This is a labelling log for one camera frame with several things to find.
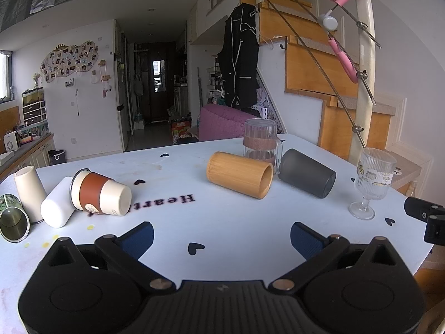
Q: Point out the ribbed stemmed glass cup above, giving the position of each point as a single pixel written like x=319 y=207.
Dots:
x=374 y=177

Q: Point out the metal stair railing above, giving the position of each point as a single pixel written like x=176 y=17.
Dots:
x=302 y=43

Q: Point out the small white appliance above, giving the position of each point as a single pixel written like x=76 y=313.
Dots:
x=11 y=142

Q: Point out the green metal tin cup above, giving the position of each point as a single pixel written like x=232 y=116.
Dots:
x=12 y=221

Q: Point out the colourful cardboard box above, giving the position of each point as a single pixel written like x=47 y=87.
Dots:
x=180 y=128

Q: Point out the dark door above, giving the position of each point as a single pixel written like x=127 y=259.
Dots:
x=161 y=83

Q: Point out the wooden staircase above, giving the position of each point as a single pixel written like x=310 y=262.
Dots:
x=309 y=66

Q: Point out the white railing post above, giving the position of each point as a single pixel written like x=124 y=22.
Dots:
x=365 y=59

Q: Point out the cream cup with brown sleeve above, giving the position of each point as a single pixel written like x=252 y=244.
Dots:
x=100 y=192

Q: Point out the kitchen counter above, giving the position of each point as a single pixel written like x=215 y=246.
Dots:
x=24 y=155

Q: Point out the white round device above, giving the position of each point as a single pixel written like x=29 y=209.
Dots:
x=329 y=22

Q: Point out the drawer organizer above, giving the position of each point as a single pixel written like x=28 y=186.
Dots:
x=33 y=108

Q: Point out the photo collage board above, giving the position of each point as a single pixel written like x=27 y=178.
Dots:
x=69 y=61

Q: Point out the white plastic cup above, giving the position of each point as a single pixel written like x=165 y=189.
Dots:
x=57 y=203

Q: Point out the white refrigerator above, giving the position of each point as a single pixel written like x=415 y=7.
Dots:
x=122 y=104

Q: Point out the hanging tote bag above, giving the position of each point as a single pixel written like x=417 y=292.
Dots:
x=138 y=86

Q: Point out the window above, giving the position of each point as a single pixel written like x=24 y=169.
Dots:
x=4 y=76

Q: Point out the glass mug with brown band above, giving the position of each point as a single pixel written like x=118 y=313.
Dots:
x=259 y=142

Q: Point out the washing machine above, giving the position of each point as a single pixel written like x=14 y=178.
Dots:
x=179 y=101

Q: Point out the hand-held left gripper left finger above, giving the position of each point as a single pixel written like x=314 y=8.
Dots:
x=137 y=240

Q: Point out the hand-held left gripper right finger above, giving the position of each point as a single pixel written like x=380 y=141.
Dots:
x=306 y=240

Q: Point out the tall cream cup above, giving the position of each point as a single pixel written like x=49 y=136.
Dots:
x=29 y=193

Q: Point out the black jacket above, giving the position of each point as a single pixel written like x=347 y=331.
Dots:
x=240 y=62

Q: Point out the bamboo cup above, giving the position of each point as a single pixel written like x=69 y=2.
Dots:
x=236 y=173

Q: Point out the dark grey frosted cup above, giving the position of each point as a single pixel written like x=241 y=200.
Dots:
x=306 y=172

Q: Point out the black trash bin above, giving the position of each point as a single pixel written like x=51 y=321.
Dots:
x=57 y=156

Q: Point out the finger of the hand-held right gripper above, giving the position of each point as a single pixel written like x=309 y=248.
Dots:
x=437 y=229
x=419 y=208

